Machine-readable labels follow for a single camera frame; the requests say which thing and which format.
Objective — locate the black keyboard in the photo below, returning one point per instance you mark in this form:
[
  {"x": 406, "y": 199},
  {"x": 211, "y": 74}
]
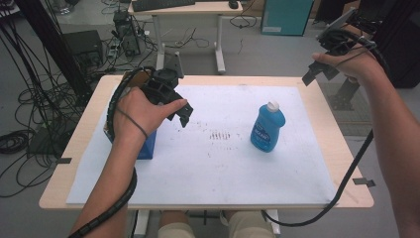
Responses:
[{"x": 161, "y": 4}]

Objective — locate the white paper sheet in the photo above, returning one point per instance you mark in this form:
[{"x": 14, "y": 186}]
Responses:
[{"x": 214, "y": 165}]

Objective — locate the grey tape piece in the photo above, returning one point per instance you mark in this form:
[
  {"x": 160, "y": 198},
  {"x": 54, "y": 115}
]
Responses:
[
  {"x": 363, "y": 181},
  {"x": 64, "y": 160}
]

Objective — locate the grey gridded floor mat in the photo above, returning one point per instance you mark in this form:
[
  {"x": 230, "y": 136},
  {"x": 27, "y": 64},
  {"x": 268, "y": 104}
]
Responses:
[{"x": 358, "y": 119}]

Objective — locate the dark cabinet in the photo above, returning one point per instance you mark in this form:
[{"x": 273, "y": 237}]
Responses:
[{"x": 402, "y": 49}]

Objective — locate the person's leg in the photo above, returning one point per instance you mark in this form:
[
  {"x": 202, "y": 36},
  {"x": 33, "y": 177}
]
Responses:
[
  {"x": 175, "y": 228},
  {"x": 251, "y": 226}
]

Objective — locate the white table frame leg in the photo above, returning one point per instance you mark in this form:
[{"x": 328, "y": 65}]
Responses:
[
  {"x": 142, "y": 223},
  {"x": 273, "y": 221}
]

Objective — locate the person's left hand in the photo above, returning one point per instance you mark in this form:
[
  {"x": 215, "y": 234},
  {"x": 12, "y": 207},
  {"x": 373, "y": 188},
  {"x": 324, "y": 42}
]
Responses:
[{"x": 138, "y": 114}]

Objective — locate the dark upright computer tower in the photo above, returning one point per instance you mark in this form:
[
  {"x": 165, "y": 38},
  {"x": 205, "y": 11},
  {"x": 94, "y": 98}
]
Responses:
[{"x": 127, "y": 33}]

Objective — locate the black metal stand post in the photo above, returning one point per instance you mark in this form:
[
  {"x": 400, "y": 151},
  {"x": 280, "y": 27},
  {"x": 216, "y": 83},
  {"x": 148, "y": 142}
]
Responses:
[{"x": 49, "y": 39}]

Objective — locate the black box-shaped computer case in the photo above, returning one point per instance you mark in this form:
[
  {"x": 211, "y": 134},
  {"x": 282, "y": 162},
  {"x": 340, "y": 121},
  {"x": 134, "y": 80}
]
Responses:
[{"x": 82, "y": 44}]

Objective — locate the blue cardboard box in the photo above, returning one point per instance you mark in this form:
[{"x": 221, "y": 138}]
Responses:
[{"x": 148, "y": 148}]

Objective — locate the blue bottle with white cap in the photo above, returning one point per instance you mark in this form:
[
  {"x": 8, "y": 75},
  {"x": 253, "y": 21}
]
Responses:
[{"x": 266, "y": 129}]

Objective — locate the black computer mouse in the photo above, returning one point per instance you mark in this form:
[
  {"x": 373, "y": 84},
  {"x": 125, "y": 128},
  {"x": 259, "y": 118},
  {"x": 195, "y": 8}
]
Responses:
[{"x": 233, "y": 4}]

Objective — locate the teal cabinet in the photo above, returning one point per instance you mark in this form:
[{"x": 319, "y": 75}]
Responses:
[{"x": 285, "y": 16}]

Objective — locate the person's right hand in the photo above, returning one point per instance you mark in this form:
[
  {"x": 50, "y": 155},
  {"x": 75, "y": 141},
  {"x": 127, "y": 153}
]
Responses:
[{"x": 360, "y": 64}]

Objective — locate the person's right leg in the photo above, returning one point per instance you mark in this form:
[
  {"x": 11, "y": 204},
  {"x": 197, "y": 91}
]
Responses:
[{"x": 251, "y": 226}]

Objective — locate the person's white shoe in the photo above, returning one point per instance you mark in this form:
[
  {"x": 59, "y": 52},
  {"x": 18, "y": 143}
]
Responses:
[{"x": 224, "y": 218}]

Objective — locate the black metal stand with base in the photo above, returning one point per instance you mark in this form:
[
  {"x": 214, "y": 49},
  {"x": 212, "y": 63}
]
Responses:
[{"x": 346, "y": 91}]

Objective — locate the person's left leg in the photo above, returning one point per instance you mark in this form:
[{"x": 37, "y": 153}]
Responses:
[{"x": 175, "y": 228}]

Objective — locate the white-legged wooden desk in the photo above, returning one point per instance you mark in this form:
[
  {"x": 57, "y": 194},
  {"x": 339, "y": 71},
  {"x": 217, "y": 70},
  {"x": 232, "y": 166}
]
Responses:
[{"x": 185, "y": 8}]

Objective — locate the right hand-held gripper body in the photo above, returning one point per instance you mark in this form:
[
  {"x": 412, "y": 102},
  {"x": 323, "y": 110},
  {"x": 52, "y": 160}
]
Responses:
[{"x": 336, "y": 41}]

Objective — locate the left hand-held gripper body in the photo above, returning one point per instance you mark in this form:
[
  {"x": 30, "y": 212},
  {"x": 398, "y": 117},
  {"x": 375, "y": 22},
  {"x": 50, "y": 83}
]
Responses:
[{"x": 161, "y": 87}]

